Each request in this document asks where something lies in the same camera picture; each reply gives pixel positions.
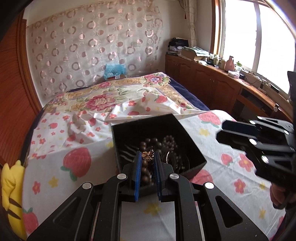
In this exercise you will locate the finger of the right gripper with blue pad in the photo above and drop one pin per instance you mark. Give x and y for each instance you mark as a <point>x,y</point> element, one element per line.
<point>240,127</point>
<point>235,140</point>

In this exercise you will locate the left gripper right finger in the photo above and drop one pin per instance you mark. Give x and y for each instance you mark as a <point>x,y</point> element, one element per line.
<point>166,185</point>

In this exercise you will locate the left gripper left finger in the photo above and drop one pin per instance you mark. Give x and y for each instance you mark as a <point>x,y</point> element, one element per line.
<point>131,185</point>

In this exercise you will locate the black jewelry box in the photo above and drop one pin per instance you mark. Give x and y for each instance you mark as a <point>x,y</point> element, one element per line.
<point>160,133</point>

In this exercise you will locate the right hand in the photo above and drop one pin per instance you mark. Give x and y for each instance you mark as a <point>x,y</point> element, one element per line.
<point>277,196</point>

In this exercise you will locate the silver wavy hairpin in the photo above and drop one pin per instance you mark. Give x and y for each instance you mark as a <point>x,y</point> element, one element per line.
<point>128,154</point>

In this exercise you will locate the gold flower brooch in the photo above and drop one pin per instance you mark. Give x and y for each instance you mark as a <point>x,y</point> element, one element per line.
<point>148,155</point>

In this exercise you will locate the wooden side cabinet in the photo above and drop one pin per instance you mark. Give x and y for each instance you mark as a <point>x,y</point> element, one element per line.
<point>217,90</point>

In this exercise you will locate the pink bottle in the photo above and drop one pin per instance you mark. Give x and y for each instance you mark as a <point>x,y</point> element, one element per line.
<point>230,66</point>

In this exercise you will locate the strawberry flower print bedsheet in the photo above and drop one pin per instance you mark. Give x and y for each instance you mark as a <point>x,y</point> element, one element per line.
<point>74,145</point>

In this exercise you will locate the floral quilt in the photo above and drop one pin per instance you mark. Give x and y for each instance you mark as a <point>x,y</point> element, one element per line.
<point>120,94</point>

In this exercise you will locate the stack of books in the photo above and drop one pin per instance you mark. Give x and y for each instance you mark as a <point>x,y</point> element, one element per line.
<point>180,47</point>

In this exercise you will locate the window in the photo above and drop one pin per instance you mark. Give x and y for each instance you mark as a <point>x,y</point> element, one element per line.
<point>257,37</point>

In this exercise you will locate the blue plastic bag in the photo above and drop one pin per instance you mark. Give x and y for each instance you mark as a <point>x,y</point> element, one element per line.
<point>114,71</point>

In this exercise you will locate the yellow plush toy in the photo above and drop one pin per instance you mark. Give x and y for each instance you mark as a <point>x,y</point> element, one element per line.
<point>11,193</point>

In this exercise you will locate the pink circle pattern curtain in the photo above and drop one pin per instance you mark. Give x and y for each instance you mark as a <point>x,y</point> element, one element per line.
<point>72,48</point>

